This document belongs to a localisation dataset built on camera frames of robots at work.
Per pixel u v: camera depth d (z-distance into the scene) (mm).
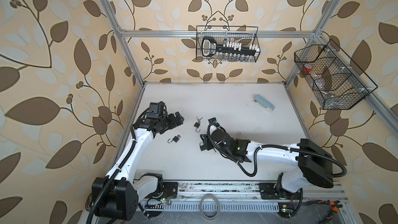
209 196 741
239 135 935
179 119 737
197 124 980
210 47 845
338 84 725
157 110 620
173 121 721
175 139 914
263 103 1050
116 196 389
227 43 822
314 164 427
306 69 883
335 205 704
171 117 718
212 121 698
